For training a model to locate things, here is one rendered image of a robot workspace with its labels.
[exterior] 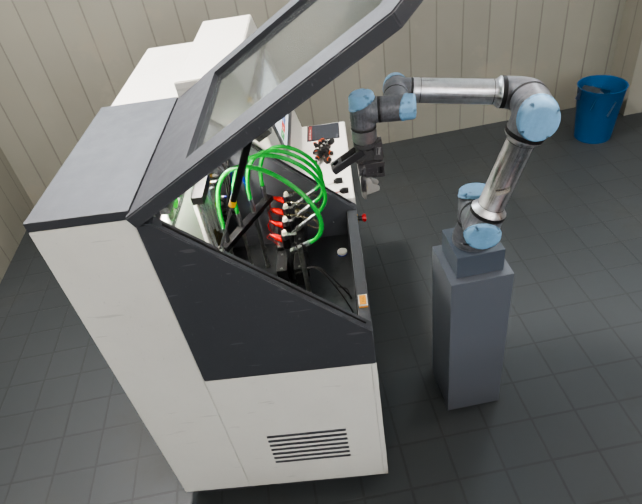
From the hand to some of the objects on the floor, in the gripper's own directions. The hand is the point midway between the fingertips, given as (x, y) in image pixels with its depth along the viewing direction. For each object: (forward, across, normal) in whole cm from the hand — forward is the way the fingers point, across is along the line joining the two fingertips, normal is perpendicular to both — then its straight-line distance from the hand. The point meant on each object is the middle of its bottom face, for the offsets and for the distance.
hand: (363, 195), depth 176 cm
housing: (+122, +35, +74) cm, 147 cm away
